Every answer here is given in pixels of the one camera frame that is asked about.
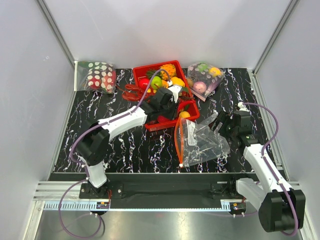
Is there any red plastic lobster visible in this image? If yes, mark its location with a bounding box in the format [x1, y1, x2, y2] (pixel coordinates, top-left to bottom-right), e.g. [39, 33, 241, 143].
[122, 84, 145, 102]

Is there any clear zip top bag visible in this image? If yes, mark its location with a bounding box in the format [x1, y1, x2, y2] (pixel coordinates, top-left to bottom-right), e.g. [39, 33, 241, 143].
[173, 111, 231, 168]

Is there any red chili pepper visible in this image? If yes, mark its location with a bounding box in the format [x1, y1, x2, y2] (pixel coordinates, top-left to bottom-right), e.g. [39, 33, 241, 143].
[180, 98, 195, 106]

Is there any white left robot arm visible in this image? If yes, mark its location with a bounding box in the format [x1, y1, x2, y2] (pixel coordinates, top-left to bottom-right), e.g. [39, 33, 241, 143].
[69, 85, 182, 198]

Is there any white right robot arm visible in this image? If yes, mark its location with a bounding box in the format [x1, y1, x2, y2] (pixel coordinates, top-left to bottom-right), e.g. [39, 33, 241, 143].
[209, 110, 306, 236]

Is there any spotted bag with vegetables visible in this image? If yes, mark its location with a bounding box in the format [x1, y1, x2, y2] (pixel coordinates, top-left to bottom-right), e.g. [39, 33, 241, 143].
[186, 62, 224, 102]

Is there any spotted bag with red fruit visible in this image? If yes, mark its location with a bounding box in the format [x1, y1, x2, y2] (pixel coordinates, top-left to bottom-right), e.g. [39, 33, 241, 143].
[73, 61, 117, 94]

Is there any red wrinkled fruit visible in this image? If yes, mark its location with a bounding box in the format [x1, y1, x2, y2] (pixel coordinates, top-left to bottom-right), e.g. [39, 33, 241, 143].
[157, 115, 170, 124]

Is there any yellow round fruit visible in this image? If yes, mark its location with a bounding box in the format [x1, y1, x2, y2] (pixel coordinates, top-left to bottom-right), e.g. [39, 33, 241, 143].
[179, 111, 191, 119]

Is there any green apple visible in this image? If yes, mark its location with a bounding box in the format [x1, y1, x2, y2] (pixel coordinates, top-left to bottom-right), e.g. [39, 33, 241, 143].
[150, 76, 163, 90]

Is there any red apple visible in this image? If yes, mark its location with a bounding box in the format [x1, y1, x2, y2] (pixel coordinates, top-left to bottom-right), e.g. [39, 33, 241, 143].
[138, 78, 150, 90]

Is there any red plastic bin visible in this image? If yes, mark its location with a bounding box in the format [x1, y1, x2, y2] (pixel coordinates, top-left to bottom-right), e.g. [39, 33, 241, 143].
[132, 60, 200, 132]

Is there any orange pineapple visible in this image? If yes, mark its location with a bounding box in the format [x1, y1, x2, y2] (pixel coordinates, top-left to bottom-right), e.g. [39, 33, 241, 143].
[160, 63, 177, 77]

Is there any purple onion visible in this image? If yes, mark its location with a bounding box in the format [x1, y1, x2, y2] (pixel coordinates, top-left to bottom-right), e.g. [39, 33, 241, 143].
[192, 81, 207, 94]

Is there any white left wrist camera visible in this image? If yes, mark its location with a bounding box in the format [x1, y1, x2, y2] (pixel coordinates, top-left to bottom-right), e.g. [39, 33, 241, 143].
[168, 85, 183, 103]

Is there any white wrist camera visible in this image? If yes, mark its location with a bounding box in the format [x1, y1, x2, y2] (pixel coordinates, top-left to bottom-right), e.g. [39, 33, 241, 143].
[168, 85, 183, 103]
[236, 102, 250, 113]

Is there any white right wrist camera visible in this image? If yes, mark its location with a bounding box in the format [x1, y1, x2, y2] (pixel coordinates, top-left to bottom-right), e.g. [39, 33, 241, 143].
[236, 102, 250, 113]

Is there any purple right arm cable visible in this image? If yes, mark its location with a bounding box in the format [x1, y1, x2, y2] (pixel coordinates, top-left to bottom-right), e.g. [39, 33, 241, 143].
[202, 101, 300, 237]

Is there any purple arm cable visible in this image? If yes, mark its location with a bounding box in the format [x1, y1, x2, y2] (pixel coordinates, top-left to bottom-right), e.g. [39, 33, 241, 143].
[58, 69, 173, 238]
[202, 101, 300, 237]

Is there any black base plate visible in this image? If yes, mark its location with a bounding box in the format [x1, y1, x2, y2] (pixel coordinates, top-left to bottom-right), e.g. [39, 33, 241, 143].
[79, 172, 261, 210]

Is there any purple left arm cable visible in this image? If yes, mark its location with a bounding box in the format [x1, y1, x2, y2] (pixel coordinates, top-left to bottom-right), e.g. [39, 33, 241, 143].
[58, 69, 173, 238]

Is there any aluminium front rail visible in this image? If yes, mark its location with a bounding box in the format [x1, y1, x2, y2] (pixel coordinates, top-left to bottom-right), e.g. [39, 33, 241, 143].
[33, 179, 244, 213]

